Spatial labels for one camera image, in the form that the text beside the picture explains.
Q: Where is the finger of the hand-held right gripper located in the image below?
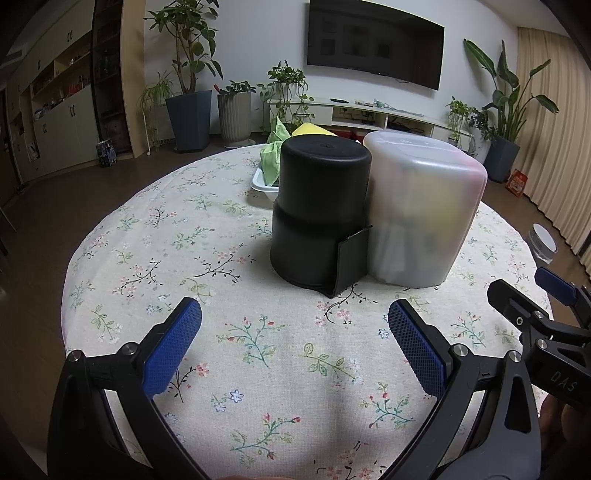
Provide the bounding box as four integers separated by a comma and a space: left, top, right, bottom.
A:
487, 278, 555, 334
534, 266, 591, 320

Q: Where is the trailing pothos plant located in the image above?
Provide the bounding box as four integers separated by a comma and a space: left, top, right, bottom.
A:
256, 60, 315, 134

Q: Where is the red paper bag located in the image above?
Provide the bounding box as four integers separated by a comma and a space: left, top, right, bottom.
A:
505, 168, 529, 198

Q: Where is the white wall cabinet unit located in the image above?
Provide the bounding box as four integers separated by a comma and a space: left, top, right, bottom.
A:
9, 28, 100, 176

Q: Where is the hanging vine plant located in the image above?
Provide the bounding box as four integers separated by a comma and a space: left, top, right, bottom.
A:
445, 97, 497, 153

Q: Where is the wall-mounted television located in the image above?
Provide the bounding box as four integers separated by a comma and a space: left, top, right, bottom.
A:
307, 0, 445, 90

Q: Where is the grey ribbed planter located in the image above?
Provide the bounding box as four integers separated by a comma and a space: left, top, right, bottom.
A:
218, 91, 252, 147

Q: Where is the white television cabinet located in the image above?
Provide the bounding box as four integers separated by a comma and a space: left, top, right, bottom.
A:
270, 97, 476, 148

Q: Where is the dark blue square planter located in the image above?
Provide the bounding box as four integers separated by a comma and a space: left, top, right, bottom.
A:
165, 90, 213, 153

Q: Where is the grey trash can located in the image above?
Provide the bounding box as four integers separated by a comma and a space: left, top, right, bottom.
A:
526, 224, 558, 265

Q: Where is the bird of paradise plant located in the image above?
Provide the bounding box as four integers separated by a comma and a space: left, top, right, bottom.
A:
464, 39, 559, 144

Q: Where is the blue toy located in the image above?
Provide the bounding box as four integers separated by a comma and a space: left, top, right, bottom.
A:
95, 140, 117, 168

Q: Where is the dark grey square planter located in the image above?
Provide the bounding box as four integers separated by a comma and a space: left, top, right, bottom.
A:
484, 136, 521, 183

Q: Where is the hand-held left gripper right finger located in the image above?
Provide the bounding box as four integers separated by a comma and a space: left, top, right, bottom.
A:
383, 298, 542, 480

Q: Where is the white plastic tray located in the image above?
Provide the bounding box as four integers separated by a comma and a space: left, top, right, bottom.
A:
250, 166, 280, 204

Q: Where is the yellow sponge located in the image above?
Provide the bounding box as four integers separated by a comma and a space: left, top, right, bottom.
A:
416, 175, 467, 217
291, 122, 338, 138

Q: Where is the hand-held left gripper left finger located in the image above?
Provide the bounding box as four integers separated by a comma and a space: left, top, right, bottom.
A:
47, 296, 206, 480

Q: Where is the dark glass display cabinet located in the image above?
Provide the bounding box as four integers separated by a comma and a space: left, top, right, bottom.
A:
92, 0, 132, 155

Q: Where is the spider plant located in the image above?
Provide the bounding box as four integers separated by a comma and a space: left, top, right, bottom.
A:
136, 71, 174, 139

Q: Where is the person's right hand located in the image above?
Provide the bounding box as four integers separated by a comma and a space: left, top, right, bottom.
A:
538, 394, 591, 464

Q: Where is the green cloth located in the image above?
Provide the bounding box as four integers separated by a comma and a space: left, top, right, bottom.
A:
260, 116, 293, 188

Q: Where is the tall money tree plant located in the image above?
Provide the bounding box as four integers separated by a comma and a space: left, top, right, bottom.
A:
144, 0, 223, 95

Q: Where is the translucent plastic container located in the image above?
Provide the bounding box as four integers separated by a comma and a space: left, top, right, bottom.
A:
362, 130, 489, 289

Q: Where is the beige curtain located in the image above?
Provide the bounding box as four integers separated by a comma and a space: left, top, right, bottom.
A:
515, 27, 591, 264

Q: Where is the small leafy plant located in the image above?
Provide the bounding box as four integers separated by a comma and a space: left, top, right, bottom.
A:
218, 80, 257, 97

